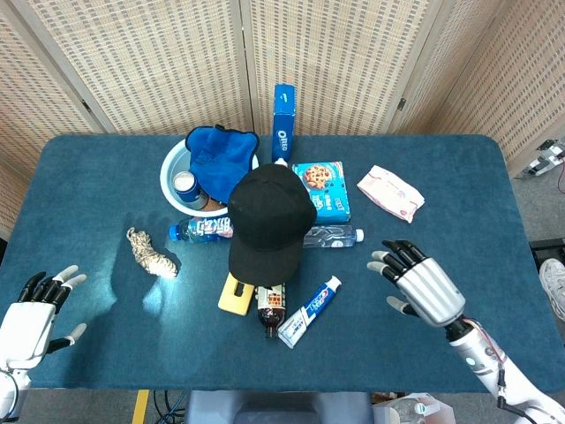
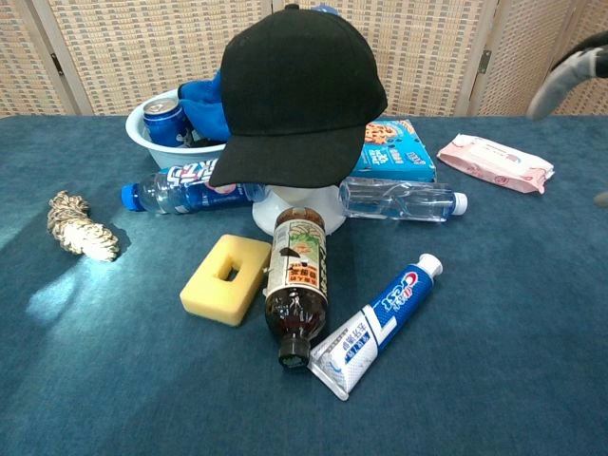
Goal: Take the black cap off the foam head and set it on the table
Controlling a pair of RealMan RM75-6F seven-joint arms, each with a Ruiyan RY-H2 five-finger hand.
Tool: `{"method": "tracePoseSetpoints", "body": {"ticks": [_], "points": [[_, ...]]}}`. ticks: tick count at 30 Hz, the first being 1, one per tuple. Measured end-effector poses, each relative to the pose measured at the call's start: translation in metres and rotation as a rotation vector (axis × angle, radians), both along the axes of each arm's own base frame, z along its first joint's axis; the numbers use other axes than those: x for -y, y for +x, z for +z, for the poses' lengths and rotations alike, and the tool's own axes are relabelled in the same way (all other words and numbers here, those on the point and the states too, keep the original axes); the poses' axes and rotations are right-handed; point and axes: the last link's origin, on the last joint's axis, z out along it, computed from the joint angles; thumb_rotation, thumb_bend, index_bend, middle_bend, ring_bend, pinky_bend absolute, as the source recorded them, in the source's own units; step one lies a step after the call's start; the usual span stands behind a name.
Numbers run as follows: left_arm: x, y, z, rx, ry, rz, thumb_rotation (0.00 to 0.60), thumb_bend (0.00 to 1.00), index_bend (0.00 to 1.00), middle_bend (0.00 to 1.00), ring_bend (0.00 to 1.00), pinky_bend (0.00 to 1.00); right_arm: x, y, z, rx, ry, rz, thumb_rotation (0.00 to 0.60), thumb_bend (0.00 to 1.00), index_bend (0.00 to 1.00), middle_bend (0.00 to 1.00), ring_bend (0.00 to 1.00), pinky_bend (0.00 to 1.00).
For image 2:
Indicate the teal tablecloth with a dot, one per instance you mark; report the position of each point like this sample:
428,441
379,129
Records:
95,380

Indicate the blue white toothpaste tube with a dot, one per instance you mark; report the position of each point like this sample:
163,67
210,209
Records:
380,313

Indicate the blue label drink bottle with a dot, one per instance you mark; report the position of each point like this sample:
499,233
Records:
180,190

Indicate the blue cloth towel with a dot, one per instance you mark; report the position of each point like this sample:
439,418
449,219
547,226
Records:
204,109

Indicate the pale blue plastic basin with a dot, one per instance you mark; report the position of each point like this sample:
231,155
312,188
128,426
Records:
166,151

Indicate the white foam mannequin head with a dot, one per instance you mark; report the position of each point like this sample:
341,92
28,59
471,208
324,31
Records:
265,211

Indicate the blue soda can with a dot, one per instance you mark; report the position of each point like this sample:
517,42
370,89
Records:
164,123

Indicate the brown tea bottle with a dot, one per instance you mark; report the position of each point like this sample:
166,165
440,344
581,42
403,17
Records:
294,266

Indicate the blue cookie box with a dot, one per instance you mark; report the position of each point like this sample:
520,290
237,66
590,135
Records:
399,152

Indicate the pink wet wipes pack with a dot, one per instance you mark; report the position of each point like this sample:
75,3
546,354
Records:
494,161

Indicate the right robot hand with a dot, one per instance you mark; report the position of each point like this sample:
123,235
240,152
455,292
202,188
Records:
560,78

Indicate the black baseball cap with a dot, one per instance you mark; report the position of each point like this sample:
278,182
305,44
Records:
294,85

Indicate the blue Oreo box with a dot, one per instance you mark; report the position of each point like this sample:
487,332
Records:
328,7

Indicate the clear water bottle white cap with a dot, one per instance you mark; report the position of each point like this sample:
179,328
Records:
404,199

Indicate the yellow sponge with hole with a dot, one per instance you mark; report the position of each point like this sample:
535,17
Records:
204,290

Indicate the woven folding screen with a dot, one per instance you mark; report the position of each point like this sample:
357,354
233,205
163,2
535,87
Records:
142,47

